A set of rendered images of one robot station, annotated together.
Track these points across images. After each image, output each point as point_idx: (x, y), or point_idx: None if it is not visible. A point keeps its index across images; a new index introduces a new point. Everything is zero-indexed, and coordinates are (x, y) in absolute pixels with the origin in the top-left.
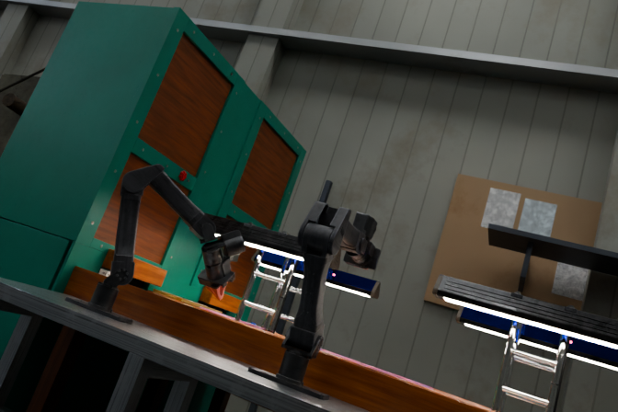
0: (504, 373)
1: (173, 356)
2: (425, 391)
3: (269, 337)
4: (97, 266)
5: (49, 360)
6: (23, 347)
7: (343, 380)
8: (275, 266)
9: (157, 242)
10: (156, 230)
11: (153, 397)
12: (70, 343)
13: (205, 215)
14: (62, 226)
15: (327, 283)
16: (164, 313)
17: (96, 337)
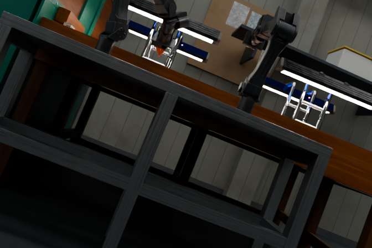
0: (297, 113)
1: (199, 97)
2: (299, 123)
3: (207, 85)
4: (52, 18)
5: (27, 86)
6: (23, 76)
7: (253, 114)
8: (142, 34)
9: (78, 5)
10: None
11: (66, 112)
12: (45, 75)
13: None
14: None
15: (177, 50)
16: (127, 61)
17: (138, 79)
